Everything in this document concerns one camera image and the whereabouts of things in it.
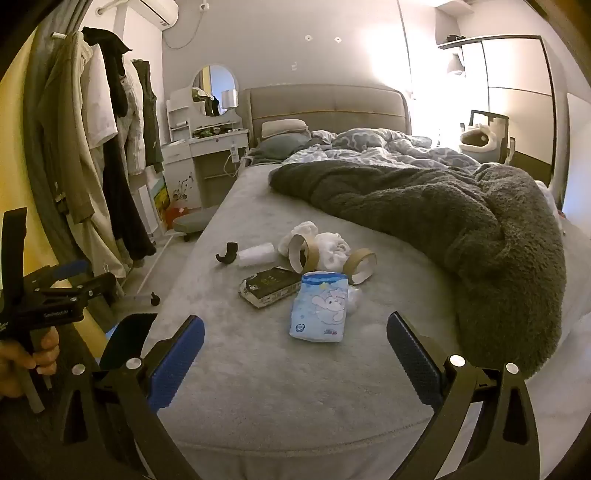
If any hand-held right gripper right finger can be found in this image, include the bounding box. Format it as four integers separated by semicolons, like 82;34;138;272
387;312;541;480

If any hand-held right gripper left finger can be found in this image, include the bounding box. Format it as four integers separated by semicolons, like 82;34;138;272
28;315;205;480

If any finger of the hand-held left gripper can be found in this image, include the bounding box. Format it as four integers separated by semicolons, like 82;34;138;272
69;272;119;315
22;260;90;291

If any cardboard tape roll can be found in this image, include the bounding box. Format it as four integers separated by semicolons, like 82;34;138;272
287;233;322;274
344;248;378;285

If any blue printed packet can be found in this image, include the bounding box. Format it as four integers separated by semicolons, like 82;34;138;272
289;271;348;343

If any black plastic hook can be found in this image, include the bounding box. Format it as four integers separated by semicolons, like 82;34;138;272
215;242;239;267

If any black box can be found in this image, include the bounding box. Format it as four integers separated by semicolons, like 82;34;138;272
238;270;304;308

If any white plastic roll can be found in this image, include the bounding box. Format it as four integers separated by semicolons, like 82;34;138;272
237;244;276;269

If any large white tissue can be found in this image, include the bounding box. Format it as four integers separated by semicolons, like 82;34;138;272
318;231;357;274

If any person's left hand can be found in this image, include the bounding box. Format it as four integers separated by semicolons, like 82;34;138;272
0;325;62;398

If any grey upholstered bed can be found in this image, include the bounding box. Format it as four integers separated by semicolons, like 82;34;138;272
152;84;591;480

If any black garment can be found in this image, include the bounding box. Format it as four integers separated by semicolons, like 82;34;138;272
82;27;158;261

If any grey-green coat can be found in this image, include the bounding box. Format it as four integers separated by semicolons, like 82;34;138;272
23;28;127;280

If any yellow framed picture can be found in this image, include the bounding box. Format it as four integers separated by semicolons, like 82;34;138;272
147;177;172;223

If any grey floor cushion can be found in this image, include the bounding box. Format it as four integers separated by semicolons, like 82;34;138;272
172;211;207;243

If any grey fuzzy blanket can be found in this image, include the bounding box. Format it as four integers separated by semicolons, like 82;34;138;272
269;161;568;380

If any cream jacket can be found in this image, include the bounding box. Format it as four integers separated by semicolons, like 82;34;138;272
115;60;145;177

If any white dressing table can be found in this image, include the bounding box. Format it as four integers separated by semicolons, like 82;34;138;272
161;87;251;209

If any dark green garment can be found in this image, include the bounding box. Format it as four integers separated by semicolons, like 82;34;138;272
131;58;165;175

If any white shirt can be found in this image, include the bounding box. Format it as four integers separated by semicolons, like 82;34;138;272
82;44;119;149

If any patterned light duvet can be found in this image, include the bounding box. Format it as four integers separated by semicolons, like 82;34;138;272
281;128;482;175

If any white cat bed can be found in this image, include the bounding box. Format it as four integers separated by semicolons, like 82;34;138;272
458;123;502;163

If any grey pillow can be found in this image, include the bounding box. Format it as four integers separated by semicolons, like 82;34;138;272
250;134;311;165

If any oval mirror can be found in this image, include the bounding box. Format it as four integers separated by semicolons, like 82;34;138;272
191;65;240;117

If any beige pillow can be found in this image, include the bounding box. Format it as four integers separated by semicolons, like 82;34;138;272
260;119;308;140

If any black chair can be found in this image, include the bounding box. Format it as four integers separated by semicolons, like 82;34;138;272
469;109;512;163

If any white board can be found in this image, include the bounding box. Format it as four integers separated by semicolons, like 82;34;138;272
564;92;591;215

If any white air conditioner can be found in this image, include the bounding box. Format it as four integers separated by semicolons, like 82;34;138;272
137;0;179;27

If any white wardrobe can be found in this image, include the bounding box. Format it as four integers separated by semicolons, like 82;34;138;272
438;36;556;185

